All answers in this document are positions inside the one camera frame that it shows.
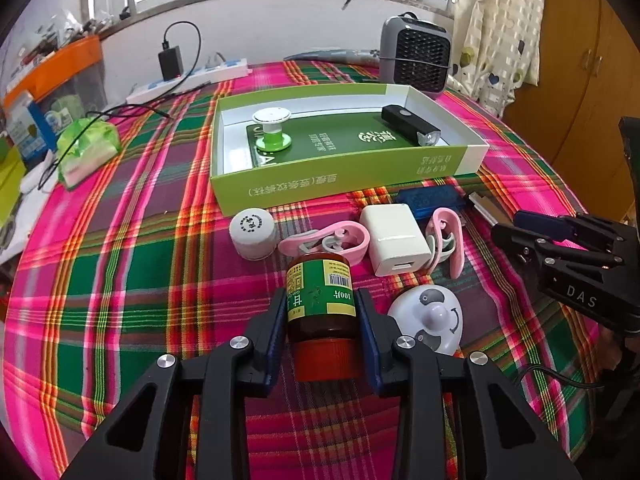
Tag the blue printed box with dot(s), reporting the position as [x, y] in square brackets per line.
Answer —
[30, 130]

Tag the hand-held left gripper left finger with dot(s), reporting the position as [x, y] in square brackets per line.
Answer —
[277, 330]

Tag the grey desk heater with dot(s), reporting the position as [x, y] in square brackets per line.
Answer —
[415, 55]

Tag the green tissue pack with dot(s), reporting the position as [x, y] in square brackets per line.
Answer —
[87, 147]

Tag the grey floral folded umbrella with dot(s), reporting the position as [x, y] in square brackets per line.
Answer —
[330, 55]

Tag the black flashlight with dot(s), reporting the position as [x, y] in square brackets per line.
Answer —
[405, 120]

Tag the patterned cream curtain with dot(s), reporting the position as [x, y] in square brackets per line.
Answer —
[495, 35]

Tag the silver metal lighter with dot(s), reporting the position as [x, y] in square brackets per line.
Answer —
[487, 207]

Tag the white panda night light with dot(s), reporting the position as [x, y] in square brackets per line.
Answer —
[425, 320]

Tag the white USB charger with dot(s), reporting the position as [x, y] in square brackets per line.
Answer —
[392, 235]

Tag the green cardboard box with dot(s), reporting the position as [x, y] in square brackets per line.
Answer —
[320, 187]

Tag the pink and grey clip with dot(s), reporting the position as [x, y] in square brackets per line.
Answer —
[300, 245]
[456, 260]

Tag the brown medicine bottle red cap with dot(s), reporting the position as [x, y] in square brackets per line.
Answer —
[320, 305]

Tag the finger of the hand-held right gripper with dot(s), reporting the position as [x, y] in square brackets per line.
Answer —
[537, 222]
[515, 242]

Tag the small white jar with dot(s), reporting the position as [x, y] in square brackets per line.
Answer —
[252, 232]

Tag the white power strip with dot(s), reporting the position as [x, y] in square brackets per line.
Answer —
[220, 71]

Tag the black power adapter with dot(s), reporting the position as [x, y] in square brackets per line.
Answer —
[170, 62]

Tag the wooden wardrobe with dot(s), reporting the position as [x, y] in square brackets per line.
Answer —
[575, 85]

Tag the orange storage bin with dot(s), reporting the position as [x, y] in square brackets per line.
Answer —
[60, 67]

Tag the pink green plaid tablecloth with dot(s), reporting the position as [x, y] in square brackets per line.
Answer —
[125, 285]

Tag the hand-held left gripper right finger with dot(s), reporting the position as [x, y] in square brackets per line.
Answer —
[367, 335]

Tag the blue USB adapter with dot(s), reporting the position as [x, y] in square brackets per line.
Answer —
[430, 199]

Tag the yellow-green container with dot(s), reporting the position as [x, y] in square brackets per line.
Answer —
[10, 185]

